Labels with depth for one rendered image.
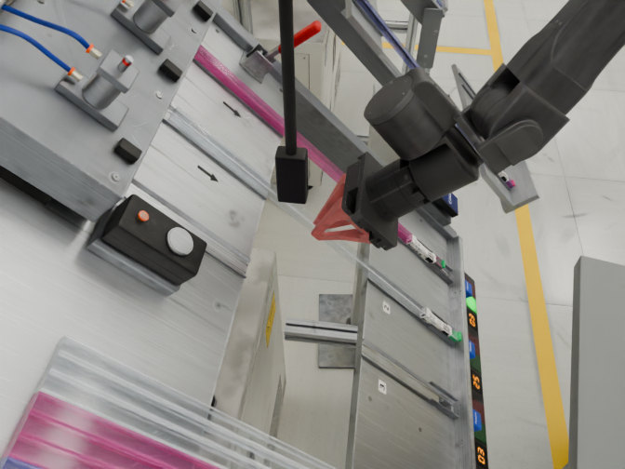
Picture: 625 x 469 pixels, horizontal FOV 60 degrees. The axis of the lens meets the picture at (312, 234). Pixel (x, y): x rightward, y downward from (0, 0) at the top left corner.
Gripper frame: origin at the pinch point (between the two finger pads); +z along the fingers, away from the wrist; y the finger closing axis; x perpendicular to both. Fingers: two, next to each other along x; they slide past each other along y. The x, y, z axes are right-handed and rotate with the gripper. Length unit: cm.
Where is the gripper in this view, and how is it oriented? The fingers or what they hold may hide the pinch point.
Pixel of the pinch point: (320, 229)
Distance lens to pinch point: 65.6
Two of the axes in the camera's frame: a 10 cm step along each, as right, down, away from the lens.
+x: 6.7, 5.5, 4.9
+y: -1.3, 7.4, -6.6
